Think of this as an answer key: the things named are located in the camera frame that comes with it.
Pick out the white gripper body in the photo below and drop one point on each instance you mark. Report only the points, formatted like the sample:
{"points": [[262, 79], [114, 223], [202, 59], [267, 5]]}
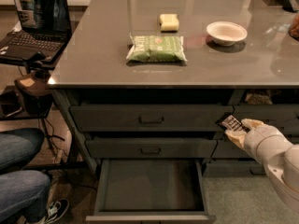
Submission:
{"points": [[257, 141]]}

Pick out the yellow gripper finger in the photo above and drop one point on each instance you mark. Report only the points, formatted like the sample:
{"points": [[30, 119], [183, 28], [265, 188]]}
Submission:
{"points": [[237, 137], [251, 124]]}

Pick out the black rxbar chocolate bar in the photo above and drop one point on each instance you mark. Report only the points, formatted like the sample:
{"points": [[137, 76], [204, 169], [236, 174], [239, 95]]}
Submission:
{"points": [[229, 122]]}

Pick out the middle right grey drawer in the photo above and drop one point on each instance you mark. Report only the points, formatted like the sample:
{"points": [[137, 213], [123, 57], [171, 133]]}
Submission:
{"points": [[225, 149]]}

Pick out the grey drawer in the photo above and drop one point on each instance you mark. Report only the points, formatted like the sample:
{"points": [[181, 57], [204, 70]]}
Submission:
{"points": [[148, 118], [225, 149], [150, 147], [232, 168], [284, 117]]}

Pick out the snack bag in right drawer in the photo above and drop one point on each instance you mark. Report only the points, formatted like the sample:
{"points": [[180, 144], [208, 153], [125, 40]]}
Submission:
{"points": [[258, 97]]}

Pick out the top right grey drawer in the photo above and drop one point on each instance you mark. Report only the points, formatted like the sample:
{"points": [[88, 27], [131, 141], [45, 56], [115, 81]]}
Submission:
{"points": [[284, 117]]}

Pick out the bottom right grey drawer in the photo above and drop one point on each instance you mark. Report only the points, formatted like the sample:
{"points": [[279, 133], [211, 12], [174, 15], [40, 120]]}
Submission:
{"points": [[232, 168]]}

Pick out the brown object on counter right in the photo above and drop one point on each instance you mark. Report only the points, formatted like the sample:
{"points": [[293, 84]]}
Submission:
{"points": [[294, 28]]}

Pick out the open bottom left drawer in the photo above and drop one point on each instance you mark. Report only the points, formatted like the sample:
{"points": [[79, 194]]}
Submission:
{"points": [[150, 191]]}

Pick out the middle left grey drawer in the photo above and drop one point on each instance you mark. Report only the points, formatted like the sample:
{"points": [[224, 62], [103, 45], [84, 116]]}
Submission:
{"points": [[150, 147]]}

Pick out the top left grey drawer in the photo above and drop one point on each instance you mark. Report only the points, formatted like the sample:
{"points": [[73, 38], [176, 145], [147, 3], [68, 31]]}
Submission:
{"points": [[148, 118]]}

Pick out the white paper bowl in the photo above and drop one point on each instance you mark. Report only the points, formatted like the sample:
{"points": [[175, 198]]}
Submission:
{"points": [[225, 33]]}

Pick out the yellow sponge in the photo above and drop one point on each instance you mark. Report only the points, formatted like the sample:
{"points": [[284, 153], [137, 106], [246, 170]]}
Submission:
{"points": [[169, 22]]}

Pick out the green snack bag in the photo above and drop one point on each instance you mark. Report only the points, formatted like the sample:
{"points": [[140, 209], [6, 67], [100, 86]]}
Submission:
{"points": [[156, 49]]}

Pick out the black white sneaker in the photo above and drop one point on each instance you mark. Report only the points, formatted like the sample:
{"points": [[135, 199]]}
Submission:
{"points": [[56, 211]]}

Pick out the black device with sticky note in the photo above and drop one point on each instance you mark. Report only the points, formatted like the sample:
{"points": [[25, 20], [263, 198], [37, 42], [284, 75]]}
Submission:
{"points": [[36, 95]]}

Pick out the black laptop stand tray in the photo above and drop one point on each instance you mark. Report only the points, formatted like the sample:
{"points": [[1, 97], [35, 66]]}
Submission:
{"points": [[28, 65]]}

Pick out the person upper leg in jeans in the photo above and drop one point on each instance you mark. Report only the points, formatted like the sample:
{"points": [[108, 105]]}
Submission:
{"points": [[18, 147]]}

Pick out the person leg in jeans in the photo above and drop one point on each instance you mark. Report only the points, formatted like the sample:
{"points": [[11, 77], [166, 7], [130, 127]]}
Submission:
{"points": [[24, 193], [18, 147]]}

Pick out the person lower leg in jeans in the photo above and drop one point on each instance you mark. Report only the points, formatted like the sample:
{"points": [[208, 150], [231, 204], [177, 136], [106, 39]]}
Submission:
{"points": [[24, 193]]}

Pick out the black open laptop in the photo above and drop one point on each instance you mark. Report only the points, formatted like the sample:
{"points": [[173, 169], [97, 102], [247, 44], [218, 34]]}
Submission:
{"points": [[45, 31]]}

